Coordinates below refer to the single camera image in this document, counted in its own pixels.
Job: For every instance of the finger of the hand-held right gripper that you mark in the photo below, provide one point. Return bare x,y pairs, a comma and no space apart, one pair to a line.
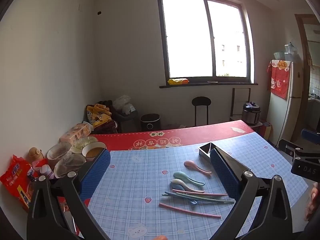
288,147
311,133

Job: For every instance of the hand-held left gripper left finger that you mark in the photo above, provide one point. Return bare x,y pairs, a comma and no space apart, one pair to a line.
96,172

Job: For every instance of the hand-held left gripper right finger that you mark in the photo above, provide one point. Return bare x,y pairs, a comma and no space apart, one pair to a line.
223,175

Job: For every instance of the pink chopstick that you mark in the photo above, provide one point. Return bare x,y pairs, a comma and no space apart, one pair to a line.
200,193
190,211

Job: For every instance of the metal utensil box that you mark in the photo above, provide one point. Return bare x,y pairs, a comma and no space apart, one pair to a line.
205,150

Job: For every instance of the pink spoon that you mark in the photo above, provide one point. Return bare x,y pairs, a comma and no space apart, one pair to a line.
190,164

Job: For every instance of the green spoon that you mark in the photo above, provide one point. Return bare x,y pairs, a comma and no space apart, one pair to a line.
181,175

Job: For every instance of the white spoon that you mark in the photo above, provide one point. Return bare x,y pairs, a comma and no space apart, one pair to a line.
177,182

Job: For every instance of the blue spoon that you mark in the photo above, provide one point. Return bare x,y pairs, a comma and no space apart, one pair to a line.
173,187

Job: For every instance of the person's right hand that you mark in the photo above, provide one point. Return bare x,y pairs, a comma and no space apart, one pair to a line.
313,197

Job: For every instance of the white bowl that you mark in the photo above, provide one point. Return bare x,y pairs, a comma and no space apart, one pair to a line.
93,151

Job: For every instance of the glass bowl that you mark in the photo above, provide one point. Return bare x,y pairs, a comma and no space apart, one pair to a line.
70,165
58,152

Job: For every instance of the white refrigerator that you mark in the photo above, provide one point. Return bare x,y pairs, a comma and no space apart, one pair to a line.
293,110

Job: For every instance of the glass plate with food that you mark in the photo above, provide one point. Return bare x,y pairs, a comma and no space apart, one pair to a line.
81,142

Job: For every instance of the orange tissue pack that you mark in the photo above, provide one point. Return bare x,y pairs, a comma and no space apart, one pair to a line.
75,133

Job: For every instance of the blue plaid table mat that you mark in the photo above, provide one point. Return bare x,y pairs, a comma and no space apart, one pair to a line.
140,180

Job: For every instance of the silver pressure cooker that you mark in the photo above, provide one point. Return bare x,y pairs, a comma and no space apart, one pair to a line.
251,113

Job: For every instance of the yellow clothing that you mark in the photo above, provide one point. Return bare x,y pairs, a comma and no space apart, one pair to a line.
98,115

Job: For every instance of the red printed cloth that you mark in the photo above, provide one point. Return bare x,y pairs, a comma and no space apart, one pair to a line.
280,80

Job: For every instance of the brown bear bottle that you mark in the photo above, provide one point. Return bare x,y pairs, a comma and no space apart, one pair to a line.
35,155

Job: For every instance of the black air fryer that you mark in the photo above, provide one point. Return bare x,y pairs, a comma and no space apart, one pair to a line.
149,122

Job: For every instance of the clear plastic bag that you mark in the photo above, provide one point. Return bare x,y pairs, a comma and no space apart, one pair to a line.
123,103

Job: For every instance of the black round stool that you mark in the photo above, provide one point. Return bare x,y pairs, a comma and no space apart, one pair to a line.
201,101

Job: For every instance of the red noodle packet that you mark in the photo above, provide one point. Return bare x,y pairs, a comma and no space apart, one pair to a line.
15,180

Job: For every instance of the clear plastic containers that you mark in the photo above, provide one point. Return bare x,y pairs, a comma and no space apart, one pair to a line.
290,52

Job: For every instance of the pale green bowl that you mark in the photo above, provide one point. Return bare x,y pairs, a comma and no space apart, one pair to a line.
279,55

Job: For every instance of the small flat dish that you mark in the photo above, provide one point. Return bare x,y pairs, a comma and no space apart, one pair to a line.
212,81

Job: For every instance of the yellow packet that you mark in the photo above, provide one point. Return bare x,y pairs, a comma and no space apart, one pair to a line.
178,81

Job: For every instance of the dark framed window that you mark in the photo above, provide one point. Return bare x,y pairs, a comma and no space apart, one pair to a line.
207,37

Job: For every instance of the wooden door frame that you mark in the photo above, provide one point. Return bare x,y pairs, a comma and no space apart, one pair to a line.
301,42

